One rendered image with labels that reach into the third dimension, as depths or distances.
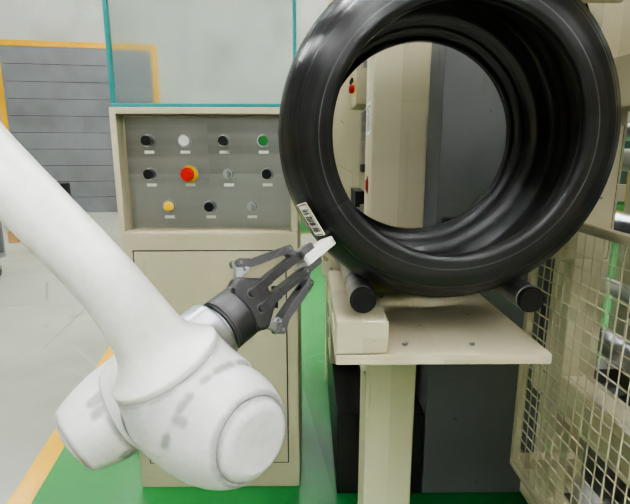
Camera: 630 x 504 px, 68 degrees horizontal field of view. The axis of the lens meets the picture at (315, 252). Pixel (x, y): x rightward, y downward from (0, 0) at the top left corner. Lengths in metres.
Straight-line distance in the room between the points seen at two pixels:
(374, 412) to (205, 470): 0.93
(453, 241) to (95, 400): 0.77
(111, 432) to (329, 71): 0.55
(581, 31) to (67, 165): 9.72
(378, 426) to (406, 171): 0.66
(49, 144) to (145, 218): 8.72
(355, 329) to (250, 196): 0.80
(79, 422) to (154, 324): 0.18
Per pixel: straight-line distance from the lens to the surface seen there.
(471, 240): 1.06
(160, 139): 1.54
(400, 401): 1.30
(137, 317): 0.41
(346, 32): 0.76
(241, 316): 0.62
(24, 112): 10.41
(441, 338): 0.91
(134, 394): 0.42
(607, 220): 1.24
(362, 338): 0.80
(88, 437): 0.56
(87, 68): 10.13
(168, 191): 1.54
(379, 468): 1.40
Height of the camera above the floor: 1.14
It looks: 12 degrees down
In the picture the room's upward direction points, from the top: straight up
